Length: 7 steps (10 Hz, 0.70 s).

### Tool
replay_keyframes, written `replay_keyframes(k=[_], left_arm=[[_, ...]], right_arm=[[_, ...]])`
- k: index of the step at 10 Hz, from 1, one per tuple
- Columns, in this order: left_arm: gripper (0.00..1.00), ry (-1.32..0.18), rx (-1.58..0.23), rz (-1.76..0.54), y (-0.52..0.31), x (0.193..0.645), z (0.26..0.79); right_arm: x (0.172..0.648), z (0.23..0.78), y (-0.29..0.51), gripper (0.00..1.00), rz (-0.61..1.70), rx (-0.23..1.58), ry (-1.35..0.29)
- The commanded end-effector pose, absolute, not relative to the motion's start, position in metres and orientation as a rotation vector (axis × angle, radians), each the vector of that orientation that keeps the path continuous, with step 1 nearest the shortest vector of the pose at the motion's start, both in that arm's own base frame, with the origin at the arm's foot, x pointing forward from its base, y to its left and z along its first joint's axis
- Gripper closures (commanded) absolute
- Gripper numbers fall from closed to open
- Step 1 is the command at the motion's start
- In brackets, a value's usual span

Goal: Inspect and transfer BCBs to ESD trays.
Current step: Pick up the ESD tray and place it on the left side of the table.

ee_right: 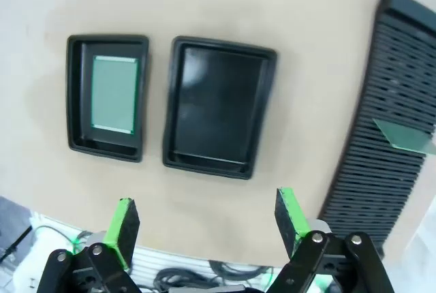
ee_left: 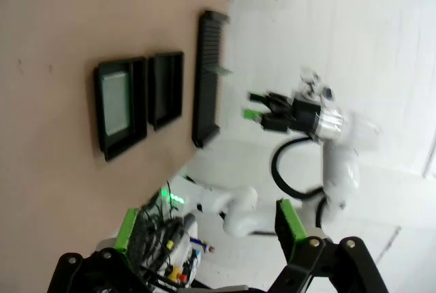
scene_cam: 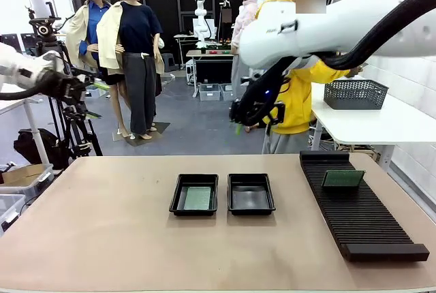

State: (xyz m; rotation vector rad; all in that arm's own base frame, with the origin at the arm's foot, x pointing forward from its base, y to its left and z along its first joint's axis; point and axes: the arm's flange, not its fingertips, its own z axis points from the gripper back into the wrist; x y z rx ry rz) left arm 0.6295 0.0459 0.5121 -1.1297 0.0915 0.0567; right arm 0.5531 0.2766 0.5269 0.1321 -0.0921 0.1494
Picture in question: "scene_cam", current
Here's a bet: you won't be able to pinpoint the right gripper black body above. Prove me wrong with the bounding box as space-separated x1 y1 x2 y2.
230 97 287 127

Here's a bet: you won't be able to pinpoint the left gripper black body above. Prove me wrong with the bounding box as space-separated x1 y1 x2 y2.
44 70 89 106

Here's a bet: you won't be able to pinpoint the black ESD tray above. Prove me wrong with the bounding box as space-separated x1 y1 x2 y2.
226 172 277 216
168 173 219 217

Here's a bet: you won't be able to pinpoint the green perforated circuit board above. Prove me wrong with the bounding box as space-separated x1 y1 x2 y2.
183 186 213 211
322 169 366 189

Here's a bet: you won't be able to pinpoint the person's right forearm yellow sleeve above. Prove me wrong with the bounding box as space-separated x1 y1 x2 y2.
315 60 352 83

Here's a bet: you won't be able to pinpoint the person's tattooed right hand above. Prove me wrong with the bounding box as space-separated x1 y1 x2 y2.
345 63 369 79

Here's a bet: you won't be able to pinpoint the clear storage bin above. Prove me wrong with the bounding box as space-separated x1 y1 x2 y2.
220 83 234 102
198 83 221 102

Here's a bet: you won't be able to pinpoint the person in yellow hoodie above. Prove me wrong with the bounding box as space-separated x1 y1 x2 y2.
253 0 369 155

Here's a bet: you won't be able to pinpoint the black bag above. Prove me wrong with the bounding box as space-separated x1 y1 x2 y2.
13 128 71 170

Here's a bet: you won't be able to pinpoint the background table with black panel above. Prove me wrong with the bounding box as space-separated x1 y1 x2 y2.
185 49 236 98

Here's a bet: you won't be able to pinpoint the mannequin blue shirt black hat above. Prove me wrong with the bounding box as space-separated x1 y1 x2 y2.
64 0 132 139

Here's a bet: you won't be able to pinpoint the mannequin navy top grey trousers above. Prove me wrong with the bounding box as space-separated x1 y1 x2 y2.
96 0 166 140

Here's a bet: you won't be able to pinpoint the dark mannequin floor plate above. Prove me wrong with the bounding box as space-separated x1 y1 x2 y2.
112 121 171 147

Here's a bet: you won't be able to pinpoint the black step stool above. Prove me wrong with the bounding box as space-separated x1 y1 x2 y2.
161 53 178 72

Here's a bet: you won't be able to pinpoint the clear bin holding cardboard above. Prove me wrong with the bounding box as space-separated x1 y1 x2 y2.
0 163 55 202

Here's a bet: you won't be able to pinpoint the white framed board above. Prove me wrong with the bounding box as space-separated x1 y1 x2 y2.
27 0 55 18

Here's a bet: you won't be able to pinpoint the brown cardboard box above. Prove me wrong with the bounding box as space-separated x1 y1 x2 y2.
1 164 45 185

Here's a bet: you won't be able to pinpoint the grey woven plastic basket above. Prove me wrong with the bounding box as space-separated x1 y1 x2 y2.
322 79 390 110

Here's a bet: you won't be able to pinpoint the white side table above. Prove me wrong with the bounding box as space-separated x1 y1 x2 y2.
310 74 436 173

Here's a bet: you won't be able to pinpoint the clear bin with black latch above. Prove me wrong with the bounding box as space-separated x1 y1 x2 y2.
0 194 27 236

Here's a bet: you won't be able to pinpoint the black slotted board rack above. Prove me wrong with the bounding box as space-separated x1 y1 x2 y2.
298 150 431 263

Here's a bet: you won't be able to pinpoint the black camera tripod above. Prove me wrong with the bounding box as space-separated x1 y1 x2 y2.
35 40 103 157

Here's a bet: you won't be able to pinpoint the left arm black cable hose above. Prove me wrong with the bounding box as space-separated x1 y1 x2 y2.
0 80 52 102

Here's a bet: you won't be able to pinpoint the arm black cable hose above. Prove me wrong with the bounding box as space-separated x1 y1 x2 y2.
0 80 52 102
238 0 436 117

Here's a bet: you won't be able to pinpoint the white cable bundle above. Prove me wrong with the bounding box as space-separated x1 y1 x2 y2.
308 119 341 147

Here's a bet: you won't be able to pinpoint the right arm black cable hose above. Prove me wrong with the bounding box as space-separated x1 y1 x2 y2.
238 0 436 117

